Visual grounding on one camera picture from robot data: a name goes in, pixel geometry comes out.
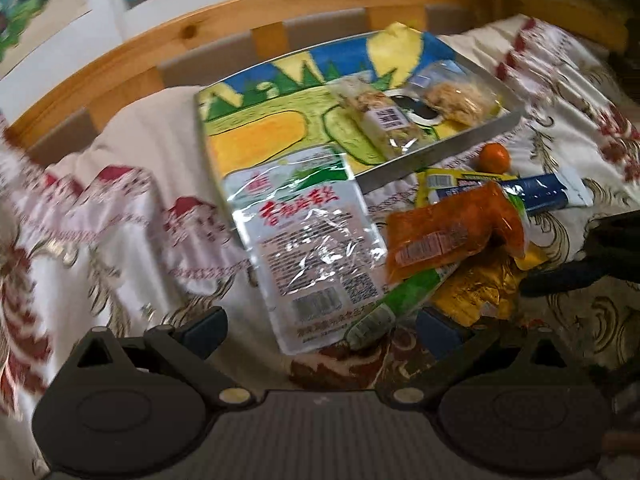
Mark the floral satin blanket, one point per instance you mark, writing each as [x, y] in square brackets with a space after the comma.
[100, 240]

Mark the tangerine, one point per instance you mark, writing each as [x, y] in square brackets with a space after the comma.
[492, 157]

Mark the blue and white snack packet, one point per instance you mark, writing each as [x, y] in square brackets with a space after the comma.
[542, 192]

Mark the green wall poster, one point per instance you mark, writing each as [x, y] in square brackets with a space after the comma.
[35, 5]

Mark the wooden bed headboard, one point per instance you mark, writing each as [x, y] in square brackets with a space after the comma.
[210, 20]

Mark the orange snack packet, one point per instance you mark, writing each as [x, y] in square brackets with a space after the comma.
[450, 225]

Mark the clear packet of shredded snack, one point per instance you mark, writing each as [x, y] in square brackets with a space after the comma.
[455, 100]

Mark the metal tray with painted bottom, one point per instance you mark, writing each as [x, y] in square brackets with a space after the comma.
[280, 130]

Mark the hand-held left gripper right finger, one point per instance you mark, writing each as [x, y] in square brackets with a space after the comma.
[436, 331]

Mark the yellow box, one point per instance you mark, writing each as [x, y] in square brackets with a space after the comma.
[472, 177]

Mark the gold foil snack packet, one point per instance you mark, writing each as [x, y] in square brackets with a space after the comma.
[475, 290]

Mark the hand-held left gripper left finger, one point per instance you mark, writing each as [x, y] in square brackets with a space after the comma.
[202, 329]

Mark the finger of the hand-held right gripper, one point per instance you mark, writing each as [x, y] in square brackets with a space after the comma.
[615, 237]
[565, 277]

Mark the green sausage stick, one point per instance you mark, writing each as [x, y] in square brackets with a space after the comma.
[400, 300]

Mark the cream pillow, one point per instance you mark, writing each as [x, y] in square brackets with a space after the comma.
[150, 125]

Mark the clear packet with square label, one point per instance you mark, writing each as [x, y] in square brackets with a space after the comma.
[385, 120]

